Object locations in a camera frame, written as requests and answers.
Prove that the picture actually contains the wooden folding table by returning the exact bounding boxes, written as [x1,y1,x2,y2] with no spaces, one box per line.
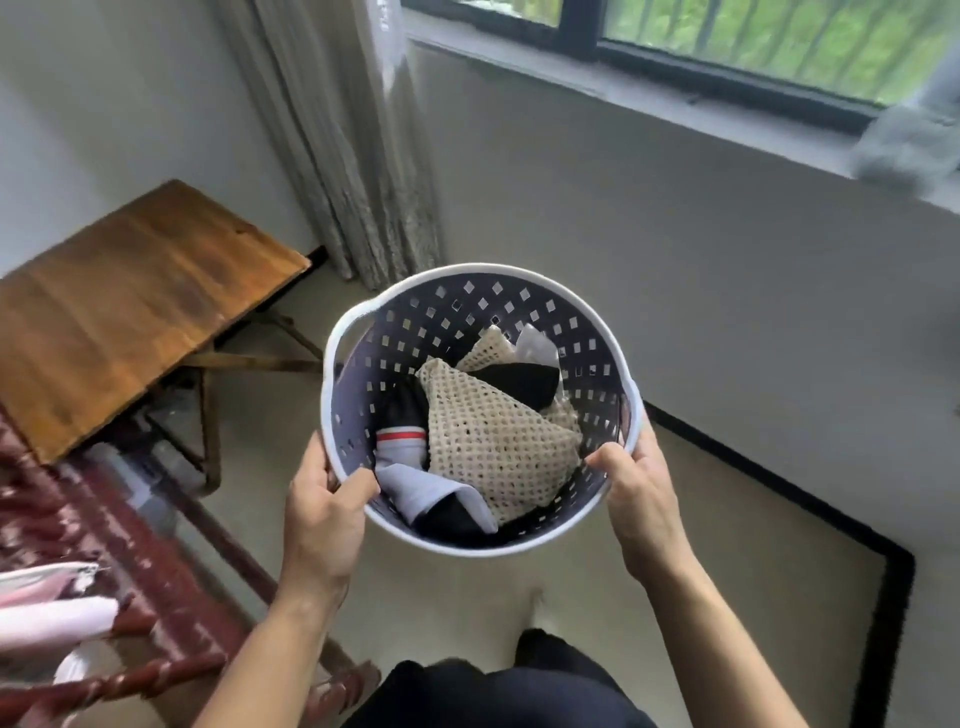
[0,178,331,498]

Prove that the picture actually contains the beige mesh laundry bag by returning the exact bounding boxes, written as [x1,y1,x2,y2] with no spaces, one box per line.
[416,325,585,530]

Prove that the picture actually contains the person's left hand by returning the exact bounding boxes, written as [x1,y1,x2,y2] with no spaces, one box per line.
[278,431,381,596]

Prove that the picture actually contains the black garment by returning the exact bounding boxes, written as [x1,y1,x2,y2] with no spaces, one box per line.
[471,361,564,414]

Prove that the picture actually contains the person's black trousers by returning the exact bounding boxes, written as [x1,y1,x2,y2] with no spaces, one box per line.
[358,628,661,728]

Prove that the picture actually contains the person's right hand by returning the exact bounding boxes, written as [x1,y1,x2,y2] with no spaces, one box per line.
[584,421,695,588]

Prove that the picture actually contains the grey patterned curtain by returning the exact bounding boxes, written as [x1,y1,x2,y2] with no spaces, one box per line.
[202,0,450,294]

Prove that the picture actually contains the person's left forearm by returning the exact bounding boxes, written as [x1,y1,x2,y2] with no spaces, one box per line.
[191,577,354,728]

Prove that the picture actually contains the white and black sock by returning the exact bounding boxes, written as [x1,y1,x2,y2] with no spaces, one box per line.
[375,462,502,541]

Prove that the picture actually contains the black framed window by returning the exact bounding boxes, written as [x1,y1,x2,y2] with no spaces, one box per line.
[402,0,960,138]

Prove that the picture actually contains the white garment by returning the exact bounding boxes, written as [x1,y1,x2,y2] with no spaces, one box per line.
[513,324,562,370]

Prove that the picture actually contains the white perforated laundry basket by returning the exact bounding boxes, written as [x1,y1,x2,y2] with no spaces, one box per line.
[320,262,645,559]

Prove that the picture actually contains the pink and white cloth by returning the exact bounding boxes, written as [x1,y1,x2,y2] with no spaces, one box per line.
[0,561,121,687]

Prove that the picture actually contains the dark red wooden chair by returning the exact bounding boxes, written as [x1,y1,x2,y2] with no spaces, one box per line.
[0,408,384,728]

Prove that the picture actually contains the grey cloth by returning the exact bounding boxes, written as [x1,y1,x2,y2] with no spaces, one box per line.
[849,56,960,200]

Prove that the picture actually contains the person's right forearm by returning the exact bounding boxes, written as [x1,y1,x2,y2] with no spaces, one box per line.
[626,547,811,728]

